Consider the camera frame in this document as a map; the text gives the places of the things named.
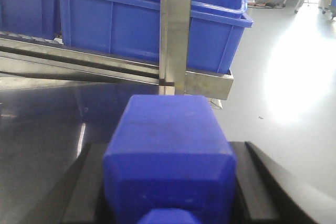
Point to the blue bin upper right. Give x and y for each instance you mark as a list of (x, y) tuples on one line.
[(131, 28)]

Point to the blue bin upper left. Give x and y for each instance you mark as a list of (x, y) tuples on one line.
[(36, 18)]

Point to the blue rectangular part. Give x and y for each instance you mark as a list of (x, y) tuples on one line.
[(169, 151)]

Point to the stainless steel shelf rack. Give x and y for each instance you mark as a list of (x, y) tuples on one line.
[(41, 60)]

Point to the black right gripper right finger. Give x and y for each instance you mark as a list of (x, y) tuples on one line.
[(258, 196)]

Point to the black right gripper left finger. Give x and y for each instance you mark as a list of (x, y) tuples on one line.
[(78, 196)]

